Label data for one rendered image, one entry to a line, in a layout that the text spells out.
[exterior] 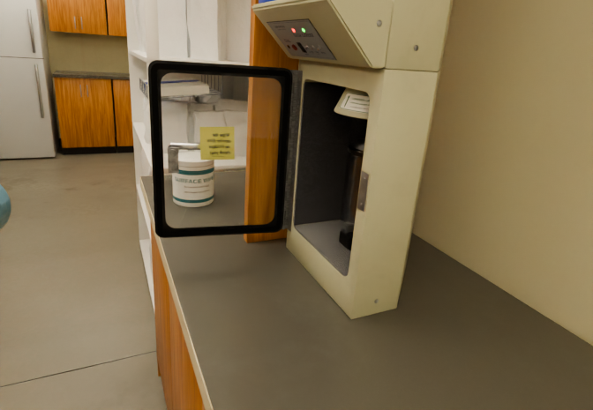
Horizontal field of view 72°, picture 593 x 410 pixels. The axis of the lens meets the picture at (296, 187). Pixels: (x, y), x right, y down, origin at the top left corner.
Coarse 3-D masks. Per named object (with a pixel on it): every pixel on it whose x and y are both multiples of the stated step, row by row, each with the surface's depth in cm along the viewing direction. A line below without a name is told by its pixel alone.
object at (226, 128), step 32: (192, 96) 86; (224, 96) 88; (256, 96) 90; (192, 128) 88; (224, 128) 90; (256, 128) 92; (192, 160) 91; (224, 160) 93; (256, 160) 95; (192, 192) 93; (224, 192) 95; (256, 192) 97; (192, 224) 96; (224, 224) 98; (256, 224) 100
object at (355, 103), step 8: (344, 96) 80; (352, 96) 77; (360, 96) 76; (368, 96) 75; (344, 104) 79; (352, 104) 77; (360, 104) 76; (368, 104) 75; (336, 112) 80; (344, 112) 78; (352, 112) 77; (360, 112) 76; (368, 112) 75
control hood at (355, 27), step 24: (288, 0) 67; (312, 0) 60; (336, 0) 57; (360, 0) 58; (384, 0) 60; (264, 24) 84; (312, 24) 66; (336, 24) 60; (360, 24) 59; (384, 24) 61; (336, 48) 67; (360, 48) 61; (384, 48) 62
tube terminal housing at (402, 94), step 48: (432, 0) 63; (432, 48) 66; (384, 96) 65; (432, 96) 70; (384, 144) 68; (384, 192) 72; (288, 240) 104; (384, 240) 76; (336, 288) 83; (384, 288) 80
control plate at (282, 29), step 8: (272, 24) 80; (280, 24) 77; (288, 24) 74; (296, 24) 71; (304, 24) 68; (280, 32) 81; (288, 32) 77; (296, 32) 74; (312, 32) 69; (280, 40) 84; (288, 40) 81; (296, 40) 77; (304, 40) 74; (312, 40) 71; (320, 40) 69; (288, 48) 85; (304, 48) 78; (328, 48) 69; (304, 56) 81; (312, 56) 78; (320, 56) 75; (328, 56) 72
